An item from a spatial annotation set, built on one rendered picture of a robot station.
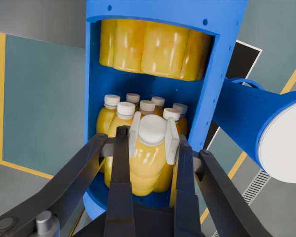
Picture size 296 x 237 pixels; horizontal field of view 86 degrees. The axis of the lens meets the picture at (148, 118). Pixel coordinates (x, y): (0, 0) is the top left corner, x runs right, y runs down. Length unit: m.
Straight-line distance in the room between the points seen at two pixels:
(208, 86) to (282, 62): 1.56
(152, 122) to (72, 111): 1.54
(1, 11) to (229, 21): 0.66
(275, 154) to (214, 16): 0.46
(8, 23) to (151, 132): 0.65
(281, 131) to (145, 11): 0.48
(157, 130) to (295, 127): 0.45
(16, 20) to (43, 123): 1.29
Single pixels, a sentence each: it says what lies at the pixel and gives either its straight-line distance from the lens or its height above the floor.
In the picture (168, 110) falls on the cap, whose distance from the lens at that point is 0.36.
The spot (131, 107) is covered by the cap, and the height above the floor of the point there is 1.14.
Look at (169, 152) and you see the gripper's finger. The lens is 0.17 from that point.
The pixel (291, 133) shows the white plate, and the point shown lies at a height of 1.04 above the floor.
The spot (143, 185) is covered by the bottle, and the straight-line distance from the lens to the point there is 0.32.
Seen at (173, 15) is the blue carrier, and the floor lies 1.23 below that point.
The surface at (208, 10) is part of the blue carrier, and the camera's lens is 0.25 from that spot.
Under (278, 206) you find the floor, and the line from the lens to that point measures 2.60.
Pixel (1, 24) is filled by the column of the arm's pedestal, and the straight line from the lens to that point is 0.74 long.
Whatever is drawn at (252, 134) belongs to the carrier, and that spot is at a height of 1.00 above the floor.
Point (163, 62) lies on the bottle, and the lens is 0.26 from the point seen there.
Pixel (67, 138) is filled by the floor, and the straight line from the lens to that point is 1.87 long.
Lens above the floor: 1.46
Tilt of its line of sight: 70 degrees down
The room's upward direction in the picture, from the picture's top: 172 degrees counter-clockwise
